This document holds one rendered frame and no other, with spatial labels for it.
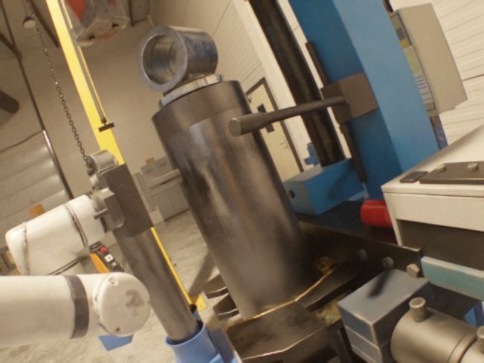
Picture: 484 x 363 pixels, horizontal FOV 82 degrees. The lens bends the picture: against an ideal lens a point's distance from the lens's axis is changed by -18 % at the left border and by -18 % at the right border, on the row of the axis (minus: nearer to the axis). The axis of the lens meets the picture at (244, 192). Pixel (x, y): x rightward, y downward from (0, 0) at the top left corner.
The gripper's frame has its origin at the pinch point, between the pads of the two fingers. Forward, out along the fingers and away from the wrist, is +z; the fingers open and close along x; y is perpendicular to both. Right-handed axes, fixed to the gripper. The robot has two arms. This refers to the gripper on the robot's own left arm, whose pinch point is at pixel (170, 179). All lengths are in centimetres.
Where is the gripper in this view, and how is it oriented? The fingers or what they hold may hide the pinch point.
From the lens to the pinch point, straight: 67.8
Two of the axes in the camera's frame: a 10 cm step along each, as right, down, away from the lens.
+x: 3.9, 9.1, 1.4
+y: -5.8, 1.3, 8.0
